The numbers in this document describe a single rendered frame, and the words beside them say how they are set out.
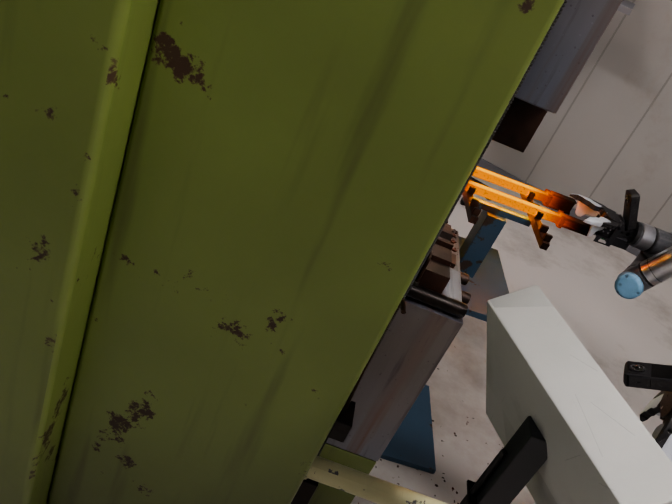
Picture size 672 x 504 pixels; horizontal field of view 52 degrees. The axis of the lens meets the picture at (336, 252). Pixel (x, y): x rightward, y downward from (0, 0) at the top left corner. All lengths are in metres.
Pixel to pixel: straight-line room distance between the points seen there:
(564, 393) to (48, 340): 0.72
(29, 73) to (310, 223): 0.39
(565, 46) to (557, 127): 3.48
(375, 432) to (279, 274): 0.68
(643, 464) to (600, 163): 3.87
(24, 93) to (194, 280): 0.36
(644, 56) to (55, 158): 3.94
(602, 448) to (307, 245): 0.46
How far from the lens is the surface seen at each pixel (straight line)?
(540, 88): 1.16
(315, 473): 1.36
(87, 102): 0.86
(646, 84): 4.54
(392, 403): 1.52
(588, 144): 4.62
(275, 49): 0.87
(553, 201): 2.15
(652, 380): 1.26
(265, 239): 0.98
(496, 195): 1.96
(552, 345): 0.94
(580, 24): 1.14
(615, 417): 0.89
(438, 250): 1.41
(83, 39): 0.83
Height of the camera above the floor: 1.64
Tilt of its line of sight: 31 degrees down
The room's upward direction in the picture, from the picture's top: 24 degrees clockwise
